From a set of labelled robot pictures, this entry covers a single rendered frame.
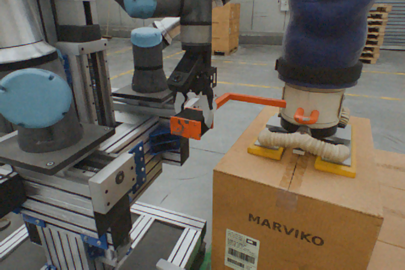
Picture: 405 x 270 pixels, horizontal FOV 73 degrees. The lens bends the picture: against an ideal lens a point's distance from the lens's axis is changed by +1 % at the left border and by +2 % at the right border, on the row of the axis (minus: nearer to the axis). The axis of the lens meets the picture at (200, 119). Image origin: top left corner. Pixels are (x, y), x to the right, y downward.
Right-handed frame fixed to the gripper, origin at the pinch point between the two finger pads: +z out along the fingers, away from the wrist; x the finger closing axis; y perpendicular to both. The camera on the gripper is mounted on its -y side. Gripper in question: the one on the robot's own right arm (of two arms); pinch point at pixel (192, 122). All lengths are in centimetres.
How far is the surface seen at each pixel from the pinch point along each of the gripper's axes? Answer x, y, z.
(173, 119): 3.2, -4.4, -2.0
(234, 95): -2.7, 24.5, -0.8
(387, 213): -61, 59, 53
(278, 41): 170, 926, 90
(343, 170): -37.4, 12.9, 11.3
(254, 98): -9.5, 24.5, -0.8
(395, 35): -165, 970, 61
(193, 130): -2.7, -4.4, 0.0
